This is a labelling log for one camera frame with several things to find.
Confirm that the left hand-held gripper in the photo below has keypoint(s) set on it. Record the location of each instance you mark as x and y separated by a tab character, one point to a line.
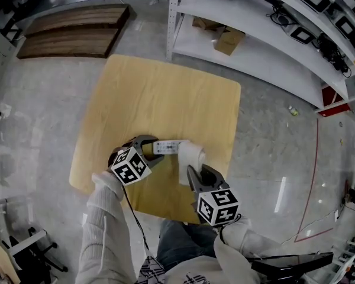
129	167

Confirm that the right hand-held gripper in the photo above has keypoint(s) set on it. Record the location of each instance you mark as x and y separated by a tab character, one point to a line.
218	207

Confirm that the white remote control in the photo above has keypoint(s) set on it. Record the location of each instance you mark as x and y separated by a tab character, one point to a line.
166	147

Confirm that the white cloth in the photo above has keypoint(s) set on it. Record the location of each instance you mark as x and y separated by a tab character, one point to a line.
189	158

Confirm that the person's right forearm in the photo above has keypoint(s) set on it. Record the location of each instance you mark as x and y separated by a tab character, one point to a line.
242	247

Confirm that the person's left forearm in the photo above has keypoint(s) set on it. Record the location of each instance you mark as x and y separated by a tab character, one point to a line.
105	232

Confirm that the person's legs in jeans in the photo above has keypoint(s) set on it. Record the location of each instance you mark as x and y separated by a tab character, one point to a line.
183	241

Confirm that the person's patterned white top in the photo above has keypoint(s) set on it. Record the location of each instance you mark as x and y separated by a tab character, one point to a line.
189	272

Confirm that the small bottle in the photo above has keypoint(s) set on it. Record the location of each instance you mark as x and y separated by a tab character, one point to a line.
293	110

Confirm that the black flat stand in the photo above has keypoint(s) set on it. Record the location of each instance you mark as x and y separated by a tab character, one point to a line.
293	263

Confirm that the large cardboard box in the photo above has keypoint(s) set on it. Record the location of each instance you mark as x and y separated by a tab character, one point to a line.
229	41

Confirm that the dark wooden plank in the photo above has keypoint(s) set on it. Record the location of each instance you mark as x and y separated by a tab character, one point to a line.
80	16
68	44

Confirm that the small cardboard box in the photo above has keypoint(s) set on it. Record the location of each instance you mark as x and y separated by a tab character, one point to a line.
207	23

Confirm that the white metal shelf rack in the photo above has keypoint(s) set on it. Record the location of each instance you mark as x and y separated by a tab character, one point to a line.
254	40

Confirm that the red box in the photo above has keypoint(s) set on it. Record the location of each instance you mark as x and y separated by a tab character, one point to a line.
332	100

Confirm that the black office chair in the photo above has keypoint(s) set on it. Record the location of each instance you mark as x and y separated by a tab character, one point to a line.
38	253

